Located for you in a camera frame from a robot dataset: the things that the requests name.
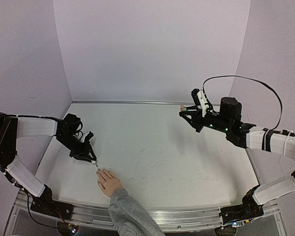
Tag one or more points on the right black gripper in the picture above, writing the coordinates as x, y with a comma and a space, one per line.
200, 118

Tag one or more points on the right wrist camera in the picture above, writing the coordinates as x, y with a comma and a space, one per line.
201, 101

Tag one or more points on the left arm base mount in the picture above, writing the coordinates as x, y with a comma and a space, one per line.
54, 209

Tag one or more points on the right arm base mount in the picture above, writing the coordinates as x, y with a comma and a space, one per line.
236, 213

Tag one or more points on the aluminium front rail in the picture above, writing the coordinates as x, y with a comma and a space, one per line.
188, 220

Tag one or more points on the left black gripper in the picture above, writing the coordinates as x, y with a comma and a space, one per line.
84, 155

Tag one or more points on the grey sleeved forearm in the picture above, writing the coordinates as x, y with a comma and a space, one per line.
130, 218

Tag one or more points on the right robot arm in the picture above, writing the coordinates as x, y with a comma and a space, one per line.
246, 136

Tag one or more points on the mannequin hand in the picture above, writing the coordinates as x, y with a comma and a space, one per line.
108, 182

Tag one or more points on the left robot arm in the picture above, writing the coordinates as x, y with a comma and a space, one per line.
68, 131

